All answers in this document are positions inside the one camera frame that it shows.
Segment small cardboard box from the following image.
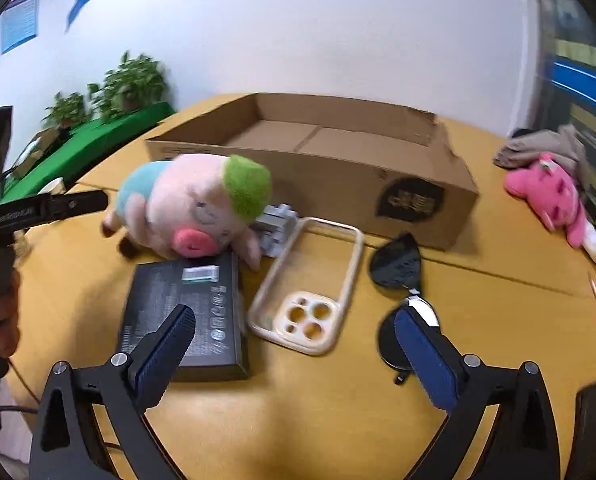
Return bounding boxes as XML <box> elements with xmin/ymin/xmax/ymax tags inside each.
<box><xmin>15</xmin><ymin>127</ymin><xmax>61</xmax><ymax>176</ymax></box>

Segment crumpled grey cloth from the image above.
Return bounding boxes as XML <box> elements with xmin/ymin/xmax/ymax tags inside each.
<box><xmin>493</xmin><ymin>125</ymin><xmax>591</xmax><ymax>186</ymax></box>

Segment black chair back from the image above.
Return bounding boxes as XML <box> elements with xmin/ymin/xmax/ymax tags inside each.
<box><xmin>575</xmin><ymin>382</ymin><xmax>596</xmax><ymax>480</ymax></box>

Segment large potted plant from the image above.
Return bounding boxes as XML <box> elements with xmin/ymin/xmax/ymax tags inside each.
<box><xmin>88</xmin><ymin>51</ymin><xmax>171</xmax><ymax>121</ymax></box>

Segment grey plastic block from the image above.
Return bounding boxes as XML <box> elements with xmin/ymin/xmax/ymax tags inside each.
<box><xmin>252</xmin><ymin>202</ymin><xmax>301</xmax><ymax>259</ymax></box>

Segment person's left hand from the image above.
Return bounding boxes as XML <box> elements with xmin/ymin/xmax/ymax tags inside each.
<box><xmin>0</xmin><ymin>267</ymin><xmax>23</xmax><ymax>358</ymax></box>

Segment small potted plant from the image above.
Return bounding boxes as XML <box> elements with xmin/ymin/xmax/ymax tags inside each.
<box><xmin>42</xmin><ymin>91</ymin><xmax>91</xmax><ymax>131</ymax></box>

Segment black sunglasses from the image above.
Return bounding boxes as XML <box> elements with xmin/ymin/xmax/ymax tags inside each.
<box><xmin>368</xmin><ymin>232</ymin><xmax>441</xmax><ymax>386</ymax></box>

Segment pink pig plush toy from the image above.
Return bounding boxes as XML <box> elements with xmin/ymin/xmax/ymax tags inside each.
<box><xmin>102</xmin><ymin>152</ymin><xmax>274</xmax><ymax>272</ymax></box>

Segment blue framed wall poster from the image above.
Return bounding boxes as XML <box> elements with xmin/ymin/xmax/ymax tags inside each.
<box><xmin>0</xmin><ymin>0</ymin><xmax>40</xmax><ymax>56</ymax></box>

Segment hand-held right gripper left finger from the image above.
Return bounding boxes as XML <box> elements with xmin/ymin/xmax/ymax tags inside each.
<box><xmin>29</xmin><ymin>304</ymin><xmax>197</xmax><ymax>480</ymax></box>

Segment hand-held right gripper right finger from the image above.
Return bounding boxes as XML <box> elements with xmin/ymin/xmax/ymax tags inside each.
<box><xmin>393</xmin><ymin>307</ymin><xmax>561</xmax><ymax>480</ymax></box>

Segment green table cover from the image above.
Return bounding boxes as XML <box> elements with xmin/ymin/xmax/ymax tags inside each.
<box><xmin>0</xmin><ymin>101</ymin><xmax>178</xmax><ymax>206</ymax></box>

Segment clear cream phone case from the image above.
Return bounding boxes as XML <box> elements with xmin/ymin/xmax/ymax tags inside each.
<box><xmin>247</xmin><ymin>216</ymin><xmax>365</xmax><ymax>357</ymax></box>

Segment black cable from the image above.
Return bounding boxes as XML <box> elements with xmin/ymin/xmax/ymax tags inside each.
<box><xmin>0</xmin><ymin>375</ymin><xmax>44</xmax><ymax>417</ymax></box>

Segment black product box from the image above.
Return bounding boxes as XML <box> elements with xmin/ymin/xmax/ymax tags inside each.
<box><xmin>114</xmin><ymin>252</ymin><xmax>251</xmax><ymax>383</ymax></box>

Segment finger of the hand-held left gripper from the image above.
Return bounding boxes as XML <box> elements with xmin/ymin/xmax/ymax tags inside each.
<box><xmin>38</xmin><ymin>190</ymin><xmax>110</xmax><ymax>223</ymax></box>

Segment glass door with blue stripe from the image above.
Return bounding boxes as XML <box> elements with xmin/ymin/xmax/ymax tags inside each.
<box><xmin>520</xmin><ymin>0</ymin><xmax>596</xmax><ymax>211</ymax></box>

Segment bright pink plush toy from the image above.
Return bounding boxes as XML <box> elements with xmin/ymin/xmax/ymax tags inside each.
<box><xmin>503</xmin><ymin>152</ymin><xmax>591</xmax><ymax>250</ymax></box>

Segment person's light clothing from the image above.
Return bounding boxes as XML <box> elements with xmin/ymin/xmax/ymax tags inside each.
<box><xmin>0</xmin><ymin>380</ymin><xmax>35</xmax><ymax>466</ymax></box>

